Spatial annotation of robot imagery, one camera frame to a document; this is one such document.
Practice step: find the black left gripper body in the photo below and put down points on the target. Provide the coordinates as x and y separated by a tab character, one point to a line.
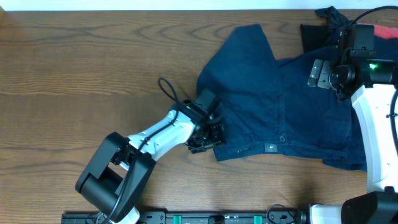
208	139

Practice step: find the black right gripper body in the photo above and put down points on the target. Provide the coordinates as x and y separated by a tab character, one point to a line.
333	77

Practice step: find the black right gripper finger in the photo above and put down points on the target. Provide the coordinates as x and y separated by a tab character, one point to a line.
324	78
315	73

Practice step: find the dark blue denim shorts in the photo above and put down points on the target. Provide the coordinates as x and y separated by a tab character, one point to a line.
269	108

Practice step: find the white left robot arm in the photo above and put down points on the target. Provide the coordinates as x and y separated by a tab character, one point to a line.
116	175

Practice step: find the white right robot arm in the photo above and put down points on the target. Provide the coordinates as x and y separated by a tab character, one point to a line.
371	86

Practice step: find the black cloth garment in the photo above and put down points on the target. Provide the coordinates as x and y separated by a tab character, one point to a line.
315	37

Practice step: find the dark navy garment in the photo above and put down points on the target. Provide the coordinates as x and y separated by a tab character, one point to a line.
386	49

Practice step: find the red cloth garment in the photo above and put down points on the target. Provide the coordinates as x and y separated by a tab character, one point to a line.
386	32

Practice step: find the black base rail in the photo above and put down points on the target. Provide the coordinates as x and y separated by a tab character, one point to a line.
213	218

